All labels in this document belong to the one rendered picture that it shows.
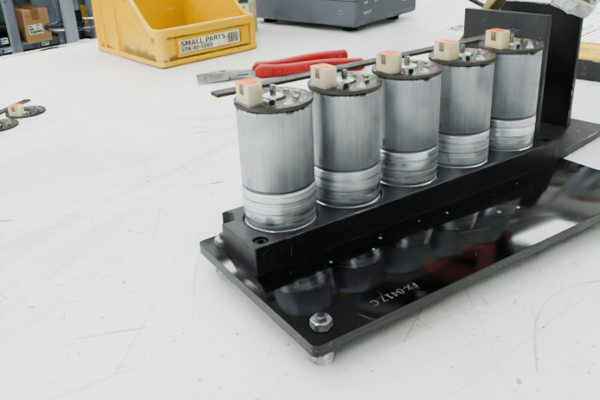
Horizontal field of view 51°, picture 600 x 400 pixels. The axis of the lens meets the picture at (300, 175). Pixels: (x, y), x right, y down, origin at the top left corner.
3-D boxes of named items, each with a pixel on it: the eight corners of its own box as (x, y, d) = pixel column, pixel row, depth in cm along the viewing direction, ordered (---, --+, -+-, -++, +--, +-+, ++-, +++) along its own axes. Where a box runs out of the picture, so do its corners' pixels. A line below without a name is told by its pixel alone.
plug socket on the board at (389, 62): (407, 70, 22) (407, 52, 22) (388, 75, 22) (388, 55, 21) (392, 67, 23) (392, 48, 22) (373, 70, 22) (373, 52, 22)
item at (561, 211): (502, 160, 30) (504, 137, 30) (649, 212, 25) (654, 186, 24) (200, 268, 22) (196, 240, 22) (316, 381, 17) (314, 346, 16)
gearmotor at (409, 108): (449, 196, 24) (456, 64, 22) (401, 214, 23) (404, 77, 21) (405, 177, 26) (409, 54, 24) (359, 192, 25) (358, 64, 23)
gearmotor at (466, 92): (498, 178, 25) (510, 52, 23) (455, 194, 24) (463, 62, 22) (454, 160, 27) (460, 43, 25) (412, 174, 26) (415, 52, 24)
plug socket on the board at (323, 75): (343, 86, 21) (343, 65, 20) (322, 90, 20) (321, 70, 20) (329, 80, 21) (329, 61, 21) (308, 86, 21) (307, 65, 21)
